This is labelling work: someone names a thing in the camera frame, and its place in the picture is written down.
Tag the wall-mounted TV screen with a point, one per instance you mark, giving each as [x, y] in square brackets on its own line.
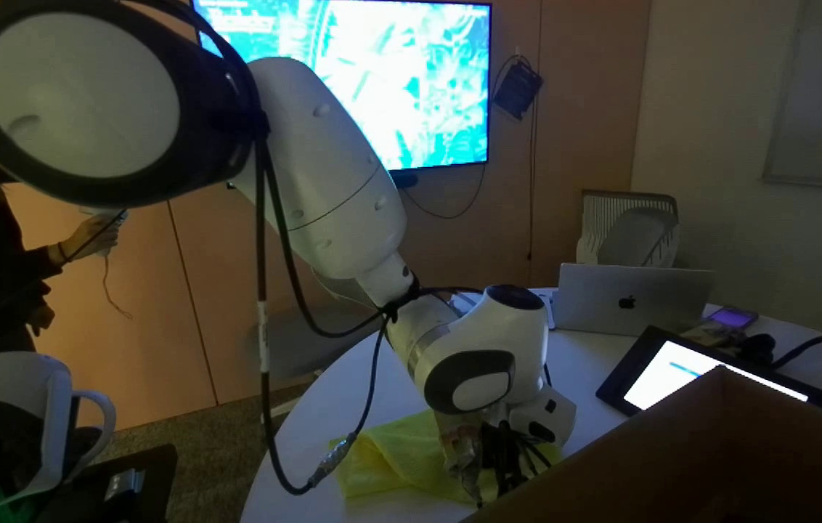
[428, 88]

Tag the black tablet with lit screen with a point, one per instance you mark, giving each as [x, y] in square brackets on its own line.
[679, 373]

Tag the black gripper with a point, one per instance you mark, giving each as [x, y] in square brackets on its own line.
[470, 445]

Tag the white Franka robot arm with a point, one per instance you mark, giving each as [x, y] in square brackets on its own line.
[331, 185]

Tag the silver laptop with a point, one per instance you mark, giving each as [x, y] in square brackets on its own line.
[631, 302]

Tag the black wall-mounted device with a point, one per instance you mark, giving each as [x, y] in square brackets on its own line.
[518, 91]

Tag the brown cardboard box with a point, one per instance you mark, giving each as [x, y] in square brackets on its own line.
[717, 454]

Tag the black bar under TV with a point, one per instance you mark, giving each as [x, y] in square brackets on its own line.
[405, 180]

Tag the black seat with small items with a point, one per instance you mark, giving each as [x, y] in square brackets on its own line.
[109, 483]

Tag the smartphone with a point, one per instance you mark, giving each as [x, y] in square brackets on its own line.
[730, 318]

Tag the yellow-green towel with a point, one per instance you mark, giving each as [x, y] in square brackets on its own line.
[389, 454]

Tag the black flat table device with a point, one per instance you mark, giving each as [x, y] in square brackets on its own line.
[819, 395]

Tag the white swivel chair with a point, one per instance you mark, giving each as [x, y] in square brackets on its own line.
[295, 338]

